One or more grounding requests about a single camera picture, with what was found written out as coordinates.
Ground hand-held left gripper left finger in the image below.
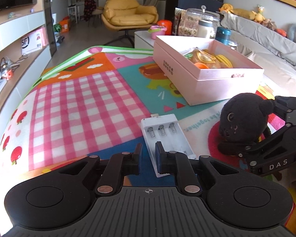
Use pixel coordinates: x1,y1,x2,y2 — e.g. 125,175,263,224
60,143,144,198

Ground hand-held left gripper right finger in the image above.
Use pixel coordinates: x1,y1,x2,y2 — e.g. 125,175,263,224
155,141,238,198

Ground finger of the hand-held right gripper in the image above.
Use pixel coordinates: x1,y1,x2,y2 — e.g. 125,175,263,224
273,96,296,129
217,125,296,159

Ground white battery charger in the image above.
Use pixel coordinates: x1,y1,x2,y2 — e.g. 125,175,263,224
141,114,197,178

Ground black plush toy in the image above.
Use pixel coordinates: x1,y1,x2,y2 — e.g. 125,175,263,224
217,92,275,144

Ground pink cardboard box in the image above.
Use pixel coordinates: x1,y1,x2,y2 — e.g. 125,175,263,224
153,35,265,106

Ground yellow toy corn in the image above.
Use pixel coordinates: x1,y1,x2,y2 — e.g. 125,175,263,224
216,53,234,68

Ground bread packet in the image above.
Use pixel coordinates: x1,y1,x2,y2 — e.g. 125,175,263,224
184,48,217,66

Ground beige sofa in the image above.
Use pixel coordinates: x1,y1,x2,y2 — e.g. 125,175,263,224
227,33,296,119

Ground grey sofa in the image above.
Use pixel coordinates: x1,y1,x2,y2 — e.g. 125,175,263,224
219,12,296,72

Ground colourful printed play mat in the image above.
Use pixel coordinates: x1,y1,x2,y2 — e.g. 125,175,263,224
0,46,296,185

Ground small brown plush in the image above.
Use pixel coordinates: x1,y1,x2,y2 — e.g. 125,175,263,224
261,18,278,31

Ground yellow green plush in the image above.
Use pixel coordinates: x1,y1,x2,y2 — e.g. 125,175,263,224
253,5,266,23

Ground teal bottle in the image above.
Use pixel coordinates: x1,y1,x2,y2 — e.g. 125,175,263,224
215,27,232,45

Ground white bottle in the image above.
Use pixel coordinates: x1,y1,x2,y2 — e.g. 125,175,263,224
197,20,215,39

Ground yellow duck plush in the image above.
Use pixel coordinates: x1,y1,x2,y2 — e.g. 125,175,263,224
218,3,256,20

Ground pink toy bowl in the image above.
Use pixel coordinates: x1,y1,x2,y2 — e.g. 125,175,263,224
148,25,167,40

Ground orange bucket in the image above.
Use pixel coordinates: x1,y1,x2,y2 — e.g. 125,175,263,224
159,20,172,35

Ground large glass jar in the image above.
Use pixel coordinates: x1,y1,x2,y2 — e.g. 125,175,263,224
178,5,221,39

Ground snack bag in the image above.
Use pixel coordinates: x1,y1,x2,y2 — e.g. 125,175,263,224
173,7,185,36

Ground dark blue cabinet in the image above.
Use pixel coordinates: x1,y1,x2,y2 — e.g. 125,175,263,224
178,0,224,14

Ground yellow armchair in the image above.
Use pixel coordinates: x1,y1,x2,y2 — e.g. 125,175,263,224
101,0,159,46

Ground orange cardboard box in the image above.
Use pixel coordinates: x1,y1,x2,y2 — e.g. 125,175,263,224
59,18,71,33

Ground white SF package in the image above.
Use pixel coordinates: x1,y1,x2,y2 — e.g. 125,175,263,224
21,27,48,55

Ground black red patterned blanket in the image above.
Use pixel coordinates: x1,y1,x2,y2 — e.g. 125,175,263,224
84,0,97,21

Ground white stool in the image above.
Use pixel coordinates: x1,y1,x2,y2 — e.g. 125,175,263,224
68,5,79,24

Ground white stick vacuum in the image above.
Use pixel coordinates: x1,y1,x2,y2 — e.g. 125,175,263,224
51,0,59,25

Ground white and wood cabinet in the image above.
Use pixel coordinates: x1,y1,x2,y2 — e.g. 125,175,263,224
0,4,53,151

